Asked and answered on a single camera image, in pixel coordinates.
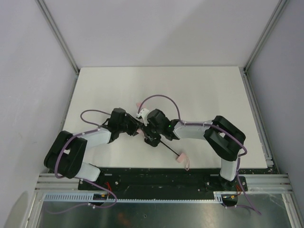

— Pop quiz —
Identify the aluminium frame post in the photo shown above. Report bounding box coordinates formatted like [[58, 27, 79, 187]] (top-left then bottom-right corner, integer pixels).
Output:
[[243, 0, 290, 73], [35, 0, 80, 75]]

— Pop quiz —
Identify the right aluminium frame post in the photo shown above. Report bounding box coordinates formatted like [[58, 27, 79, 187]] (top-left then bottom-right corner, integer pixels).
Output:
[[243, 0, 290, 73]]

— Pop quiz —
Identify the aluminium frame rail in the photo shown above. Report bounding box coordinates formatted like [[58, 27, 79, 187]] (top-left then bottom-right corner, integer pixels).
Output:
[[239, 67, 294, 198]]

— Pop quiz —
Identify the left aluminium frame post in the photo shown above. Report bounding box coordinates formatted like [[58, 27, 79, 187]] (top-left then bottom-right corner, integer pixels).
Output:
[[35, 0, 80, 75]]

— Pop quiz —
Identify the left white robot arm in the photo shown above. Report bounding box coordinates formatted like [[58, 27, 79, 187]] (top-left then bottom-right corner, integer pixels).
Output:
[[44, 108, 144, 181]]

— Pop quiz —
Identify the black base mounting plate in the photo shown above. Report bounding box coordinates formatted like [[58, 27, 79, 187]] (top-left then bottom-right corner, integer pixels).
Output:
[[77, 168, 254, 201]]

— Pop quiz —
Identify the grey slotted cable duct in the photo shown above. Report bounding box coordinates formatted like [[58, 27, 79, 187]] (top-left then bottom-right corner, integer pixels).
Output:
[[43, 191, 238, 204]]

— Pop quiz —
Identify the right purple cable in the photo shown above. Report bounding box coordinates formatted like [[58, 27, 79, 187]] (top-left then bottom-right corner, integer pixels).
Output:
[[137, 95, 262, 216]]

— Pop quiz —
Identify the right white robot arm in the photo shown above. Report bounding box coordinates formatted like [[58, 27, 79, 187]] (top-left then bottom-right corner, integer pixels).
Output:
[[137, 108, 247, 182]]

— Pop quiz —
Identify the pink folding umbrella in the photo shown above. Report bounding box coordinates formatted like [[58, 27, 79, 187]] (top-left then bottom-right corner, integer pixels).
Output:
[[136, 102, 190, 171]]

